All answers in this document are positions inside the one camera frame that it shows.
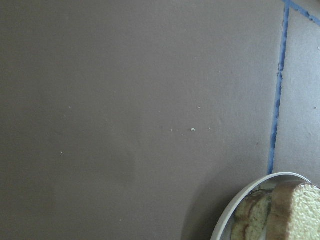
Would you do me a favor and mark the bread slice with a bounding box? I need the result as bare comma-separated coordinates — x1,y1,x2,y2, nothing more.
230,191,272,240
266,181,320,240

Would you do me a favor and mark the white round plate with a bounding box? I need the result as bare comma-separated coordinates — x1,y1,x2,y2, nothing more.
211,172,315,240

